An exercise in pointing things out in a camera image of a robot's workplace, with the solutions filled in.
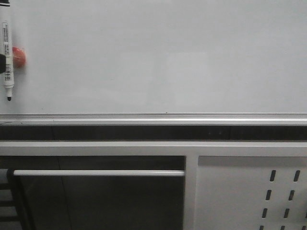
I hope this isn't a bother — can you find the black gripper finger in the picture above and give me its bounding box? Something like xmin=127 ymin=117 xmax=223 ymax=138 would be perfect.
xmin=0 ymin=54 xmax=6 ymax=74

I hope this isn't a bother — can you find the red round magnet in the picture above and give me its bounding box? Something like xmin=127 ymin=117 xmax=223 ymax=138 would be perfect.
xmin=12 ymin=47 xmax=26 ymax=68

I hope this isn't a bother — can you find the white black-tipped whiteboard marker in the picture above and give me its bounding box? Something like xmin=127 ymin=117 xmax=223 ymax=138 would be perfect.
xmin=0 ymin=0 xmax=14 ymax=102

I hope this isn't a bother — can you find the white horizontal metal rod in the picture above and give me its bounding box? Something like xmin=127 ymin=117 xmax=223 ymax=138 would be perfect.
xmin=13 ymin=170 xmax=185 ymax=177

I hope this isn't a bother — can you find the white perforated pegboard panel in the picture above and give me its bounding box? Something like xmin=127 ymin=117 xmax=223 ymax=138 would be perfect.
xmin=195 ymin=156 xmax=307 ymax=230

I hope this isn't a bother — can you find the white whiteboard with aluminium frame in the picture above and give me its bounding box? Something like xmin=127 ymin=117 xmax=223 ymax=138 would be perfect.
xmin=0 ymin=0 xmax=307 ymax=126

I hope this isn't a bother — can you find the white metal stand frame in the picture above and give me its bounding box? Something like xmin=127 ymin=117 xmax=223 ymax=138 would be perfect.
xmin=0 ymin=141 xmax=307 ymax=230

